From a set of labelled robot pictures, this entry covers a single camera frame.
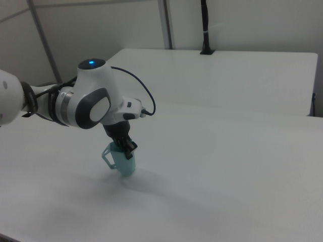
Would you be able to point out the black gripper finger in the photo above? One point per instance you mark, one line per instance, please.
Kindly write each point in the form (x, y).
(120, 144)
(130, 150)

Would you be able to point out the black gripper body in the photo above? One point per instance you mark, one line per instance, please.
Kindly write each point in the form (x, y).
(117, 131)

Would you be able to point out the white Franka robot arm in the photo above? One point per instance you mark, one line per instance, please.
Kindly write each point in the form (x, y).
(93, 100)

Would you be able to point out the grey partition frame post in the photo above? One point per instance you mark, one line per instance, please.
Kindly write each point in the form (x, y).
(166, 25)
(44, 37)

